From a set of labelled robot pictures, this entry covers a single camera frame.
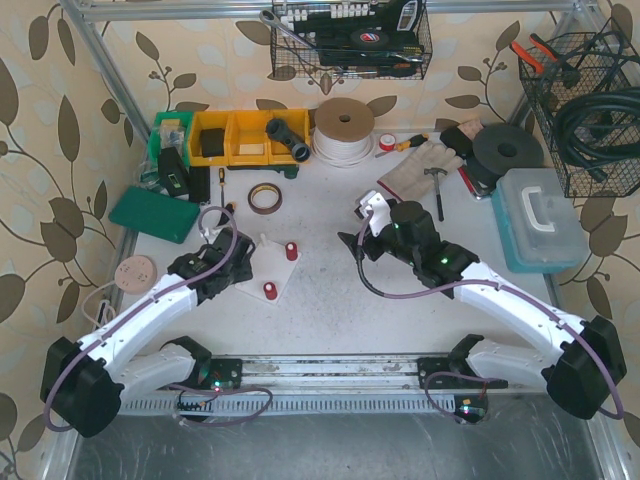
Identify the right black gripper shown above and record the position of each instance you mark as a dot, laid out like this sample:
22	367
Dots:
367	245

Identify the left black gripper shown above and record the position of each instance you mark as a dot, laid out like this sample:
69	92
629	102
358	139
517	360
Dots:
239	257

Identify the white peg base plate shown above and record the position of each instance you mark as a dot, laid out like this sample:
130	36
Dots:
269	264

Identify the short red spring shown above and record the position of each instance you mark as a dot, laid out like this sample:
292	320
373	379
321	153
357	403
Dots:
291	250
270	291

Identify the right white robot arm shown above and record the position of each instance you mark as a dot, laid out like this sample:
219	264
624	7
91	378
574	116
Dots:
578	362

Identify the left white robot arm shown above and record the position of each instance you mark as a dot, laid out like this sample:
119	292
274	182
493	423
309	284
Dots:
140	325

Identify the white work glove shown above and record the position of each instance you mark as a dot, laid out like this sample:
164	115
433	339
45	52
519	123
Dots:
408	180

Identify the brown tape roll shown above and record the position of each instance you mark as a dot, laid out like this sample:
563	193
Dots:
265	198

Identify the green plastic case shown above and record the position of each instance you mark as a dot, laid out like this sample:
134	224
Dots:
154	214

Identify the green clamp tool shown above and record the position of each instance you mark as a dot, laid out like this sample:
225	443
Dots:
288	171

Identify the small yellow black screwdriver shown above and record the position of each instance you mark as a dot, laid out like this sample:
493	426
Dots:
221	180

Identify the pink round power socket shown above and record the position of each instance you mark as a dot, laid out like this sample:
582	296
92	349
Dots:
136	275

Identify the red white tape roll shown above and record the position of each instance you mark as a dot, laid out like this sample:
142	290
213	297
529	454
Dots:
387	142

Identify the small claw hammer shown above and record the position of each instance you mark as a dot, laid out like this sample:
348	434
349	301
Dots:
436	173

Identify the black battery charger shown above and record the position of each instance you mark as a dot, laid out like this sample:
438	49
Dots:
173	175

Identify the yellow black bit driver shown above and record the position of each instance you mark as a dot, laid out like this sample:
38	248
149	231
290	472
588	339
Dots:
414	142

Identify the yellow storage bin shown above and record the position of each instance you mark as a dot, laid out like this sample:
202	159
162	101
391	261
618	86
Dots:
246	139
298	120
208	120

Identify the black box in bin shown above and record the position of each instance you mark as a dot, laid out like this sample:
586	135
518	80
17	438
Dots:
212	142

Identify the grey pipe fitting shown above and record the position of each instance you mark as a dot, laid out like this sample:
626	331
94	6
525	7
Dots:
278	130

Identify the green storage bin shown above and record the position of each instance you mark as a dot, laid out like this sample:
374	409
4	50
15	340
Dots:
170	130

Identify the black disc spool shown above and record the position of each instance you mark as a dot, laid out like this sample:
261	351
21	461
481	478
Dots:
498	148

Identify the teal clear toolbox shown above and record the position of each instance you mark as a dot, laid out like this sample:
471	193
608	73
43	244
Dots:
537	224

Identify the black electrical tape roll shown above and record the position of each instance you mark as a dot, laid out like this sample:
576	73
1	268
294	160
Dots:
369	39

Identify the chrome wrench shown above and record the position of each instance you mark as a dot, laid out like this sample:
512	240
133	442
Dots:
271	20

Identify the white cable spool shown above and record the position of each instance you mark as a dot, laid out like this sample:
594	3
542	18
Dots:
343	133

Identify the aluminium rail base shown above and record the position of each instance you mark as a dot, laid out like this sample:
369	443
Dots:
439	377

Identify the back wire basket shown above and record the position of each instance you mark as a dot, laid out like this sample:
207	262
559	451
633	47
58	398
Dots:
334	41

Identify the wire basket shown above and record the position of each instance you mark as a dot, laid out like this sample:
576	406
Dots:
334	41
588	112

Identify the orange handled pliers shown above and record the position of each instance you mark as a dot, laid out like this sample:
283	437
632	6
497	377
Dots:
529	56

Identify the right wire basket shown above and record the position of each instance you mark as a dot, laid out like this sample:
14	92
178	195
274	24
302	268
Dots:
588	112

